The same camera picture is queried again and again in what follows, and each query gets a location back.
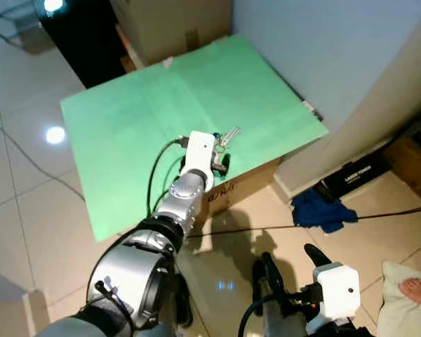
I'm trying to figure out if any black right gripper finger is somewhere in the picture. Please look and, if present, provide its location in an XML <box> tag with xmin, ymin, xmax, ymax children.
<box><xmin>260</xmin><ymin>251</ymin><xmax>291</xmax><ymax>310</ymax></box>
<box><xmin>304</xmin><ymin>243</ymin><xmax>333</xmax><ymax>270</ymax></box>

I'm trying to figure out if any silver key bunch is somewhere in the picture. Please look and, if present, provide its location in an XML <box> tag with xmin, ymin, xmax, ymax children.
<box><xmin>216</xmin><ymin>125</ymin><xmax>242</xmax><ymax>150</ymax></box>

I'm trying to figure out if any printed brown cardboard box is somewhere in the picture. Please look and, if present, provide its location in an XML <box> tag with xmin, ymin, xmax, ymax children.
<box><xmin>196</xmin><ymin>157</ymin><xmax>282</xmax><ymax>220</ymax></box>

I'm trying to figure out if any blue cloth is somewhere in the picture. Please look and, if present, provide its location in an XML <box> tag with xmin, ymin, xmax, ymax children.
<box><xmin>290</xmin><ymin>188</ymin><xmax>359</xmax><ymax>234</ymax></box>

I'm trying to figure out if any black laser toner box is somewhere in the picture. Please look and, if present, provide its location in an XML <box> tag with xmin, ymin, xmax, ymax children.
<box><xmin>316</xmin><ymin>150</ymin><xmax>394</xmax><ymax>205</ymax></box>

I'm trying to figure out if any beige cushion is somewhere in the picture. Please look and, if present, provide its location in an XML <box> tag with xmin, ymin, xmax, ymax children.
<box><xmin>375</xmin><ymin>260</ymin><xmax>421</xmax><ymax>337</ymax></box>

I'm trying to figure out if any black robot left foot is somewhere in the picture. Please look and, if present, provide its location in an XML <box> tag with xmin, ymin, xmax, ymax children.
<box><xmin>171</xmin><ymin>275</ymin><xmax>195</xmax><ymax>329</ymax></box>

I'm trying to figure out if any green paper sheet on box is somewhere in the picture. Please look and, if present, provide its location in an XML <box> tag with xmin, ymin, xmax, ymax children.
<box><xmin>60</xmin><ymin>33</ymin><xmax>330</xmax><ymax>243</ymax></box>

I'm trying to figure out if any small white paper tag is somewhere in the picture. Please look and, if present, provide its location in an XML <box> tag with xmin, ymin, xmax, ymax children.
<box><xmin>301</xmin><ymin>100</ymin><xmax>324</xmax><ymax>122</ymax></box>

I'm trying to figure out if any bare person foot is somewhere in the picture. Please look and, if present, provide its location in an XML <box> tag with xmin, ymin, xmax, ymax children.
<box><xmin>398</xmin><ymin>277</ymin><xmax>421</xmax><ymax>332</ymax></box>

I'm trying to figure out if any dark brown cardboard box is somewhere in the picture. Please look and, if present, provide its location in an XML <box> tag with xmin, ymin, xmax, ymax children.
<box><xmin>382</xmin><ymin>130</ymin><xmax>421</xmax><ymax>205</ymax></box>

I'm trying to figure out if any large plain cardboard box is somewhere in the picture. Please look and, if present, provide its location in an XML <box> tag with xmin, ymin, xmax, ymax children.
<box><xmin>111</xmin><ymin>0</ymin><xmax>233</xmax><ymax>68</ymax></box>

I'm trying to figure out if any black cabinet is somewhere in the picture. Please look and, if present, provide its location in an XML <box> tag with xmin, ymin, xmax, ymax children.
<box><xmin>39</xmin><ymin>0</ymin><xmax>132</xmax><ymax>89</ymax></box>

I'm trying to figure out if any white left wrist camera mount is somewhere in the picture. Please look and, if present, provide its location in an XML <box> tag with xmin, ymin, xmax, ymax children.
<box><xmin>180</xmin><ymin>131</ymin><xmax>218</xmax><ymax>178</ymax></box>

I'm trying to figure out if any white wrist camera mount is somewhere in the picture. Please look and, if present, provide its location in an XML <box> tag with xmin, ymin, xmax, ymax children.
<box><xmin>314</xmin><ymin>263</ymin><xmax>361</xmax><ymax>321</ymax></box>
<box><xmin>180</xmin><ymin>131</ymin><xmax>218</xmax><ymax>178</ymax></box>

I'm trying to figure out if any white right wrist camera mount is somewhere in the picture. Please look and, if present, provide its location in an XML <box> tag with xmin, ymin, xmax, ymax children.
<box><xmin>314</xmin><ymin>263</ymin><xmax>361</xmax><ymax>321</ymax></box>

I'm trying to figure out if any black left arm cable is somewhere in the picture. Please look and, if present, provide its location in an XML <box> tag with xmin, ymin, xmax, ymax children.
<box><xmin>145</xmin><ymin>138</ymin><xmax>191</xmax><ymax>220</ymax></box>

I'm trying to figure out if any long black floor cable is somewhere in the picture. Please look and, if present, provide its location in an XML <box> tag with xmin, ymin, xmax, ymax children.
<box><xmin>186</xmin><ymin>203</ymin><xmax>421</xmax><ymax>240</ymax></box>

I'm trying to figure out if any thin grey floor cable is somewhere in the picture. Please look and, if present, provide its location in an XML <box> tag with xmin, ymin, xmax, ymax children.
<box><xmin>0</xmin><ymin>105</ymin><xmax>86</xmax><ymax>204</ymax></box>

